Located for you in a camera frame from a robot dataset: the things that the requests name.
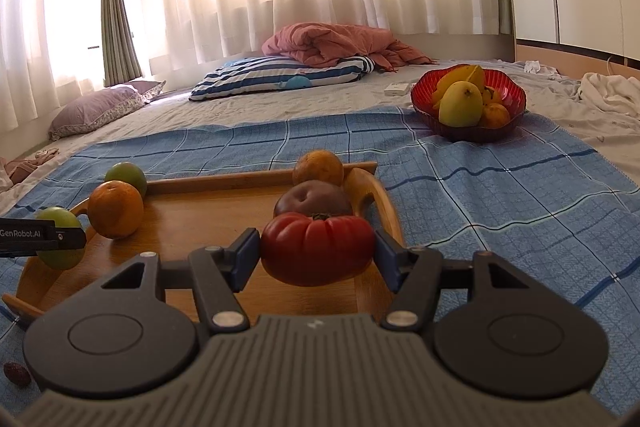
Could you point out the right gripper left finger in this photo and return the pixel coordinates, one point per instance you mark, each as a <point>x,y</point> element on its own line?
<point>133,297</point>

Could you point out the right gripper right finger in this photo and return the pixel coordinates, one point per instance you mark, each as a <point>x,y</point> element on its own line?
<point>417,277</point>

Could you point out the green apple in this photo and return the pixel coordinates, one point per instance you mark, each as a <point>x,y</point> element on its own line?
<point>127,172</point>
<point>71,254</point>

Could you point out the red heirloom tomato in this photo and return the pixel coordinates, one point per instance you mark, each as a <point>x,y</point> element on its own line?
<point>318,250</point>

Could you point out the large orange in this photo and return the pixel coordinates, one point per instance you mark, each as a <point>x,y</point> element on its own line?
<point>115,209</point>

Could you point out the dark purple plum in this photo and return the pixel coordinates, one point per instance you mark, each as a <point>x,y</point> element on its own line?
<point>313,197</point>

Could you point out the dried red date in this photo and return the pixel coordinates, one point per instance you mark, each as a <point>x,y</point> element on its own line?
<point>17,374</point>

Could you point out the small rough orange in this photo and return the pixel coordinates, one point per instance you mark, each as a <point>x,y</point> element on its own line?
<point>319,165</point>

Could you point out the pink clothing pile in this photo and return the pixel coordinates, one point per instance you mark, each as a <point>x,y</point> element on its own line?
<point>17,170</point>

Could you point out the wooden serving tray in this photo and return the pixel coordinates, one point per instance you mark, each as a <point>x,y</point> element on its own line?
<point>181,215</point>

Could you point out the purple pillow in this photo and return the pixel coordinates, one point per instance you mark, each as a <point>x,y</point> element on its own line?
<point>94,110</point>

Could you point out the blue checkered blanket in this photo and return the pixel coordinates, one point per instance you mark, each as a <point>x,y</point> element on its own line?
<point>542,199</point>

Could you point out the yellow green mango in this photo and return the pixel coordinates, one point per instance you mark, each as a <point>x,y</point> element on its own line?
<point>461,106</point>

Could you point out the small orange in bowl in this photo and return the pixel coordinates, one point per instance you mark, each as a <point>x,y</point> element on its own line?
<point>495,116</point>

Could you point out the white remote box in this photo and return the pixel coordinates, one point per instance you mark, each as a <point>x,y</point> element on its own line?
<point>398,88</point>

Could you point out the blue white striped pillow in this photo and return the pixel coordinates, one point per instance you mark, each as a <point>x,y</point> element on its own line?
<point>276,73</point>

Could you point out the red plastic fruit bowl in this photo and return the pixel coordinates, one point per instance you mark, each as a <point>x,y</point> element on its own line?
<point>498,88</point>

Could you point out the yellow starfruit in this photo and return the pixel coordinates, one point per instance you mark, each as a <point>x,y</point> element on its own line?
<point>467,72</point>

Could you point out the grey bed sheet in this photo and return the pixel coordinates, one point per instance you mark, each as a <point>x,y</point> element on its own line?
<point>615,135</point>

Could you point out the pink crumpled quilt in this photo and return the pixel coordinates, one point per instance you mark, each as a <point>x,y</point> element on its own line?
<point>324,45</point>

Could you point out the white crumpled cloth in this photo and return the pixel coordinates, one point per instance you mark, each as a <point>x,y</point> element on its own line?
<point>611,93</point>

